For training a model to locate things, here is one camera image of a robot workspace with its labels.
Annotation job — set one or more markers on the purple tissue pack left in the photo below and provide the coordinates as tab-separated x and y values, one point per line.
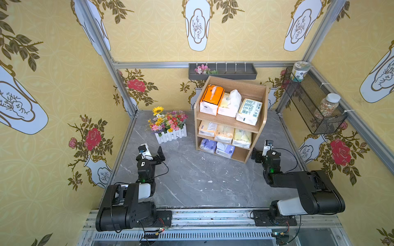
208	145

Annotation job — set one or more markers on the purple tissue pack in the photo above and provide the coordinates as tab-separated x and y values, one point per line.
224	150
208	145

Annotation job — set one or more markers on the black wire wall basket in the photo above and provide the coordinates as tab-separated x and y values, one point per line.
307	96

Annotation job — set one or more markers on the small pink flower plant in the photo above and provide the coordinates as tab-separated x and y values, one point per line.
204	69

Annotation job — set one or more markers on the beige orange tissue pack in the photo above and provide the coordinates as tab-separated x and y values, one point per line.
224	134

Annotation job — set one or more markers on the purple tissue pack right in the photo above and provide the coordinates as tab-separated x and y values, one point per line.
224	150

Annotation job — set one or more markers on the white green tissue pack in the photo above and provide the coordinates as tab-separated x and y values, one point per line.
249	111

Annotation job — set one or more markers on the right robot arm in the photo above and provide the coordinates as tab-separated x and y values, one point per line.
316	192

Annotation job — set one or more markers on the white lidded patterned jar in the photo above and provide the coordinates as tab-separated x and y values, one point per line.
299	70

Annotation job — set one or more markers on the clear jar with snacks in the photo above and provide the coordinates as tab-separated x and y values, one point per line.
327	106

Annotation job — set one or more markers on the yellow green tissue pack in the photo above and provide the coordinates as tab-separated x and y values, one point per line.
242	138

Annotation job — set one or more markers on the flowers in white fence planter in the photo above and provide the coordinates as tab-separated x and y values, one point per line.
168	126

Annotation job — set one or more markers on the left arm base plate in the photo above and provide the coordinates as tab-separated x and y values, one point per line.
162	218

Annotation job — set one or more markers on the grey wall tray shelf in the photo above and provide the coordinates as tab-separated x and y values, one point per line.
227	70

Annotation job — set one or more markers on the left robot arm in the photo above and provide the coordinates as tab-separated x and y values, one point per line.
123	206

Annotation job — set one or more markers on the aluminium front rail frame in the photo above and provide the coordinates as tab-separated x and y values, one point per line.
221	226

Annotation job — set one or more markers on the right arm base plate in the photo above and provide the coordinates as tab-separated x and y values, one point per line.
265	218

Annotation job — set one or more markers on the wooden three-tier shelf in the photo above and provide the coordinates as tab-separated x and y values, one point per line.
247	91

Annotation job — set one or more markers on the pale orange tissue pack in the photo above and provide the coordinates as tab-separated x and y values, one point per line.
207	128

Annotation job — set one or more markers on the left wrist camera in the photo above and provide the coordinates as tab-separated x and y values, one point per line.
144	152

